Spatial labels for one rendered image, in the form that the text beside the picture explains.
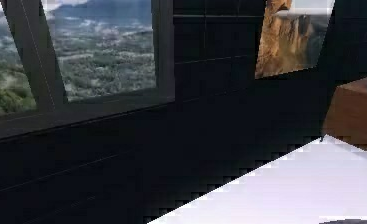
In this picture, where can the black framed window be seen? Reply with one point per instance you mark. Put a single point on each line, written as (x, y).
(104, 50)

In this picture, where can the orange cliff wall picture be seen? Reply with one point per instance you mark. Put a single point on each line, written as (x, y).
(287, 36)

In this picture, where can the brown wooden cabinet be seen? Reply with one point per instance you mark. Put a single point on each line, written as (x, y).
(352, 113)

